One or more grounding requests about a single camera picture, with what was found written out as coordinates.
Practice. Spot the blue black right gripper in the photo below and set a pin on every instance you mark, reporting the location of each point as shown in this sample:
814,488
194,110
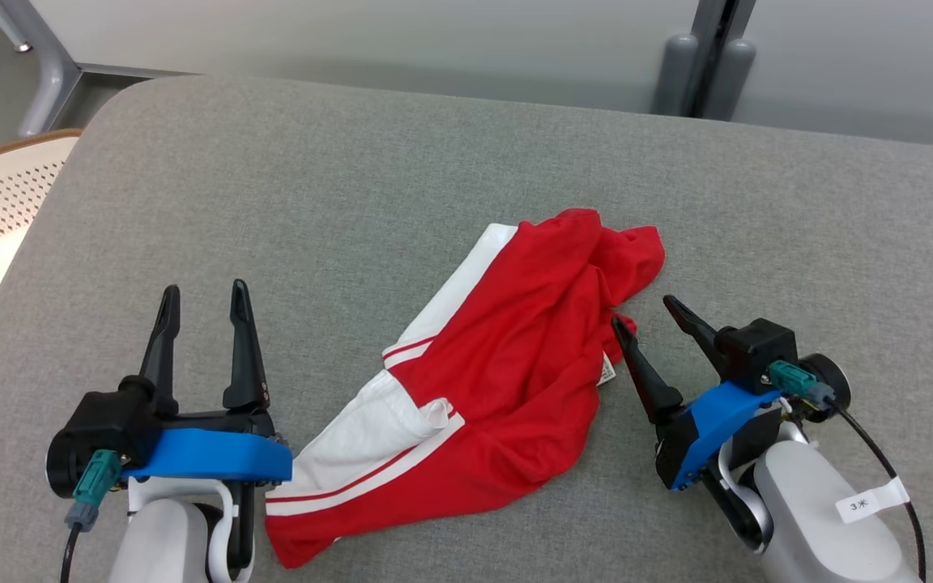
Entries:
722,425

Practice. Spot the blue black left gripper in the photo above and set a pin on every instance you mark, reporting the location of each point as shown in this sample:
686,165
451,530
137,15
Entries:
207,457

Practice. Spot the red white t-shirt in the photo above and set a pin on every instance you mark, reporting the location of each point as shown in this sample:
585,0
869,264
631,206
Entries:
515,364

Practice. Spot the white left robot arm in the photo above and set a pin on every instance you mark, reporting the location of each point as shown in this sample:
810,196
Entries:
159,542

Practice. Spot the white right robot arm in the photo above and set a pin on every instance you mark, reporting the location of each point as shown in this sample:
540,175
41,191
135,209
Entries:
807,510

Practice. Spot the grey fabric sofa seat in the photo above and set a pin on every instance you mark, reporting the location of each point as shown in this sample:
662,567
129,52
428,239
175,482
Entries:
313,202

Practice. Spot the white paper tag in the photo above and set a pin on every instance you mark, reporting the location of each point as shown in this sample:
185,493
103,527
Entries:
867,502

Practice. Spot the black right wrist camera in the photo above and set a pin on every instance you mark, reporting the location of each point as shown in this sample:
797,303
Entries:
758,348

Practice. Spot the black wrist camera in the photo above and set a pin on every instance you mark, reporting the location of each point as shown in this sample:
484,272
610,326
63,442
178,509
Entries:
110,417
758,348

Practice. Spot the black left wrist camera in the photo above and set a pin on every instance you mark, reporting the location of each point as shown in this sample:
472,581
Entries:
110,417

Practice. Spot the grey rounded post cap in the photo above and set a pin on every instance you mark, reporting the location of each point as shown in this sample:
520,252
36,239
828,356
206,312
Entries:
730,81
675,77

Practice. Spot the grey partition post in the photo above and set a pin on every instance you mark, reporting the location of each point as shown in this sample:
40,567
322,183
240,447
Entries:
717,48

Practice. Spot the grey metal table frame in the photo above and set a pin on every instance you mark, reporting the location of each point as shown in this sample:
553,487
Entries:
41,57

